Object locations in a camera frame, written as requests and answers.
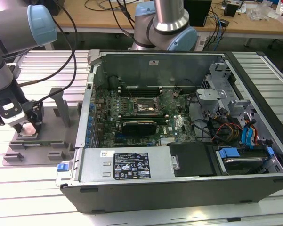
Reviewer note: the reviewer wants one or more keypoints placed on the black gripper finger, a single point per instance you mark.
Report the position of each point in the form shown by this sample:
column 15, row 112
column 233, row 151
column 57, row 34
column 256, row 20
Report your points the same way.
column 36, row 113
column 20, row 128

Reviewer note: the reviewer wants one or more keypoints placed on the silver CPU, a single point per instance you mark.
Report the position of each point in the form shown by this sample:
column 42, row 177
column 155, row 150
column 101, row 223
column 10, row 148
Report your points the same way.
column 28, row 129

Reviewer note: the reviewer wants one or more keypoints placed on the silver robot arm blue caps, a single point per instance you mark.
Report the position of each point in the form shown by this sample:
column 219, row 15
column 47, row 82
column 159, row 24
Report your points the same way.
column 11, row 35

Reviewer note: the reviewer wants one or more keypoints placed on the CPU socket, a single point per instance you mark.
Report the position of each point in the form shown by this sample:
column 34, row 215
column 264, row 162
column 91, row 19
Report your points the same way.
column 143, row 102

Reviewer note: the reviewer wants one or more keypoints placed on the grey parts rack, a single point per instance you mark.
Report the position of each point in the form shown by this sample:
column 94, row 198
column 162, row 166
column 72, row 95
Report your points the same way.
column 49, row 141

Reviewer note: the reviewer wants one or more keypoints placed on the blue case latch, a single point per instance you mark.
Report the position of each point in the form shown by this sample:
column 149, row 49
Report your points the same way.
column 62, row 167

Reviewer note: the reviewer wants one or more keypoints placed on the grey power supply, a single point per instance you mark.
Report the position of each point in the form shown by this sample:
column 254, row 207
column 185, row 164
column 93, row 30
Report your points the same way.
column 96, row 164

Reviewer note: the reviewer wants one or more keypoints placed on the black graphics card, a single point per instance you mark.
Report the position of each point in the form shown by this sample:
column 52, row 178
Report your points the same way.
column 139, row 128

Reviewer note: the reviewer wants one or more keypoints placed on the RAM slot white clips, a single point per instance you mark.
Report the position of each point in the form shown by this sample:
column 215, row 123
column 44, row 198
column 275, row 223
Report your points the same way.
column 141, row 92
column 141, row 87
column 160, row 116

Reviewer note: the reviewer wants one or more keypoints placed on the long wooden desk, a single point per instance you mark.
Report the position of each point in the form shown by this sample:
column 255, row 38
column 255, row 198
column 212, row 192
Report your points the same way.
column 96, row 18

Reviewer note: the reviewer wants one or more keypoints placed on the silver chipset heatsink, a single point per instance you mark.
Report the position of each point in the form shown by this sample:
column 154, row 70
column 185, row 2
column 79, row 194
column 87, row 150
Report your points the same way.
column 168, row 141

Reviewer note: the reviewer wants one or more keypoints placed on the round coin battery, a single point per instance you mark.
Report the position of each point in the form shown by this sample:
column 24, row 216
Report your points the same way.
column 176, row 93

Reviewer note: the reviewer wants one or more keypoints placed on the green motherboard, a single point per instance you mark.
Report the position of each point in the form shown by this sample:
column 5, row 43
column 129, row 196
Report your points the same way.
column 179, row 122

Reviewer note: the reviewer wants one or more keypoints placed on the black PC case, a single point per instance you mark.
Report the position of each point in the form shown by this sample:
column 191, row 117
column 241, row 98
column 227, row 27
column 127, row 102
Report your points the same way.
column 155, row 195

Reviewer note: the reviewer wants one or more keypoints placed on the black plastic shroud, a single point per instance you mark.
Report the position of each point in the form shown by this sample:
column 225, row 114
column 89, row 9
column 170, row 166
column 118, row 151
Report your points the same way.
column 193, row 160

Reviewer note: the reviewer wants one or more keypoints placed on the black computer tower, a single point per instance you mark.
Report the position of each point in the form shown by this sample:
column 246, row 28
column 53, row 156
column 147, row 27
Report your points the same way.
column 200, row 11

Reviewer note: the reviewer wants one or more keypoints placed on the small black adapter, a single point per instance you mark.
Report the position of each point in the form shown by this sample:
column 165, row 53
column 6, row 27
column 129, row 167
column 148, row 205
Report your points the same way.
column 224, row 23

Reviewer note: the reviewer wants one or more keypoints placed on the hard disk blue carrier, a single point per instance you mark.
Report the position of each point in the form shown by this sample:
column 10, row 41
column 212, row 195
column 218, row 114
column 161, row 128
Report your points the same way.
column 244, row 164

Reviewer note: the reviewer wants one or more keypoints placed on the clear plastic bag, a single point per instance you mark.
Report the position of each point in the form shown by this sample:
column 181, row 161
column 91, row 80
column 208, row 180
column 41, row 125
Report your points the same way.
column 261, row 11

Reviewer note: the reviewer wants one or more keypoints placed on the small case wall sticker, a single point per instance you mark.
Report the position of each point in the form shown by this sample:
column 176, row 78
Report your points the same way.
column 153, row 62

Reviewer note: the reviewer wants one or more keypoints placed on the silver metal bracket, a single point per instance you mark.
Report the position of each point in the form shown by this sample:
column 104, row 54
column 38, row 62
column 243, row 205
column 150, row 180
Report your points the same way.
column 240, row 104

